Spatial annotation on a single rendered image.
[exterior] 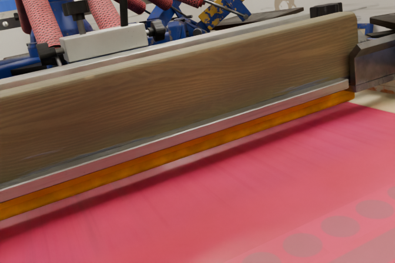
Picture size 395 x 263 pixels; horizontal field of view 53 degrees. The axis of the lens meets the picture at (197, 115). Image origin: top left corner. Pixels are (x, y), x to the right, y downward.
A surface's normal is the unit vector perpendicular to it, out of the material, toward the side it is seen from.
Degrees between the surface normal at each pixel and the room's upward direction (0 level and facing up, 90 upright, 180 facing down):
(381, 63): 90
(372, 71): 90
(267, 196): 0
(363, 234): 0
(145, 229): 0
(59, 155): 90
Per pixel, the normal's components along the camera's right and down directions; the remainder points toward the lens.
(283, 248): -0.17, -0.94
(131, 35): 0.42, 0.19
